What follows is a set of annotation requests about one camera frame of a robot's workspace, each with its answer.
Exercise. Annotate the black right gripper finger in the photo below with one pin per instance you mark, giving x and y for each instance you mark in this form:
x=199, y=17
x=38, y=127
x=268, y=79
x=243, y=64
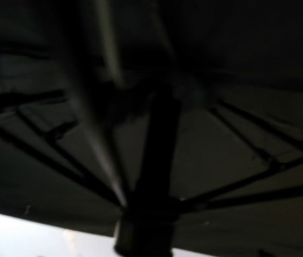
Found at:
x=263, y=253

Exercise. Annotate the pink and black umbrella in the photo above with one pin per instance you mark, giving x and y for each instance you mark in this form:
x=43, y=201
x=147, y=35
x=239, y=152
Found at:
x=164, y=124

